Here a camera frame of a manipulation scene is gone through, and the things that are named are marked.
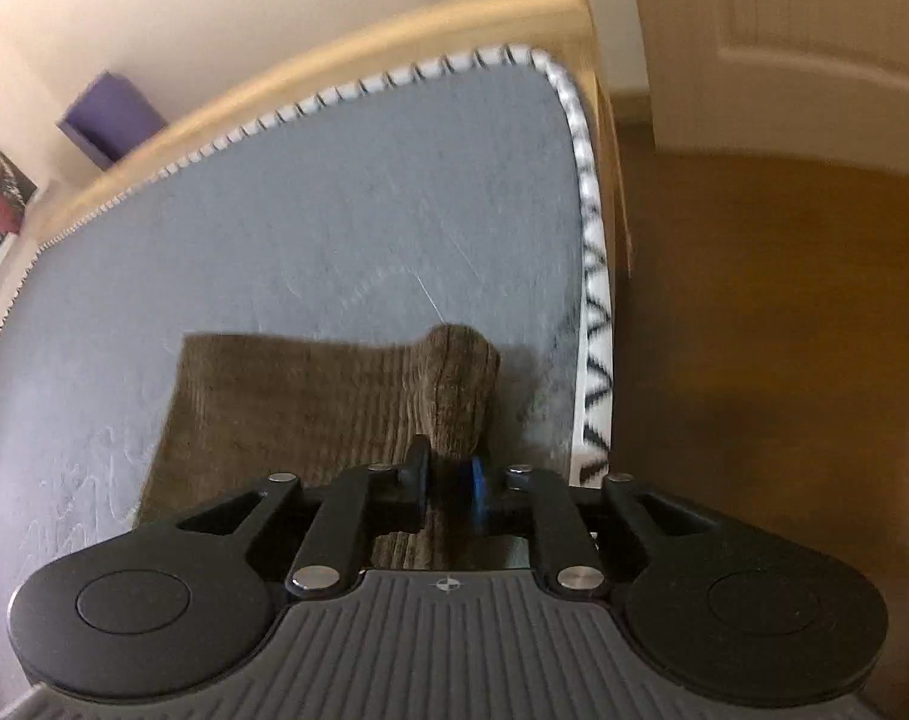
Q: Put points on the grey quilted mattress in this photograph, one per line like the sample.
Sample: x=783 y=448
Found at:
x=349 y=202

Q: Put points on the wooden bed frame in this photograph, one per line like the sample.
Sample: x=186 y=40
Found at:
x=349 y=37

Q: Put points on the white panelled door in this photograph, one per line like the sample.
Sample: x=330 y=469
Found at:
x=792 y=52

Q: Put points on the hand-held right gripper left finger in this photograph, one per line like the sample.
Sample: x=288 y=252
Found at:
x=417 y=476

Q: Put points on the purple box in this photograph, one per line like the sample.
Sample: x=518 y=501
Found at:
x=109 y=118

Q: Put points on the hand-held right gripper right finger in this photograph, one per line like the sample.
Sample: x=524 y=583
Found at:
x=479 y=486

